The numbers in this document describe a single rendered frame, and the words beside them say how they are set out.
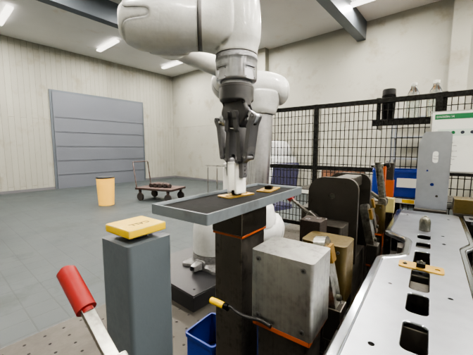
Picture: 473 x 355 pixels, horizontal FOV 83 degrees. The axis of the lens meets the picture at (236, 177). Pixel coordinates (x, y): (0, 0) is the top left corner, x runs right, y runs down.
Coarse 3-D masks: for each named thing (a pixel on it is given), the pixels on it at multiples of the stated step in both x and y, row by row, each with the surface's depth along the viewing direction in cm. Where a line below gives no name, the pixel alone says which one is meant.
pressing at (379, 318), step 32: (416, 224) 94; (448, 224) 94; (384, 256) 65; (448, 256) 66; (384, 288) 51; (448, 288) 51; (352, 320) 41; (384, 320) 41; (416, 320) 41; (448, 320) 41; (352, 352) 35; (384, 352) 35; (448, 352) 35
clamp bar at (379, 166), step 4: (376, 164) 104; (380, 164) 103; (384, 164) 103; (388, 164) 101; (376, 168) 104; (380, 168) 103; (376, 172) 104; (380, 172) 103; (376, 176) 104; (380, 176) 103; (380, 180) 103; (380, 184) 103; (384, 184) 105; (380, 188) 103; (384, 188) 105; (380, 192) 103; (384, 192) 103; (380, 196) 104; (384, 196) 103
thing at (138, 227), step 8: (144, 216) 42; (112, 224) 37; (120, 224) 37; (128, 224) 37; (136, 224) 37; (144, 224) 37; (152, 224) 38; (160, 224) 38; (112, 232) 37; (120, 232) 36; (128, 232) 34; (136, 232) 35; (144, 232) 36
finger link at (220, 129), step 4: (216, 120) 62; (216, 124) 62; (220, 124) 62; (220, 128) 61; (224, 128) 62; (220, 132) 61; (224, 132) 62; (220, 136) 61; (224, 136) 62; (220, 140) 61; (224, 140) 62; (220, 144) 61; (224, 144) 62; (220, 148) 62; (224, 148) 62; (220, 152) 62; (224, 152) 61; (220, 156) 62; (224, 156) 61
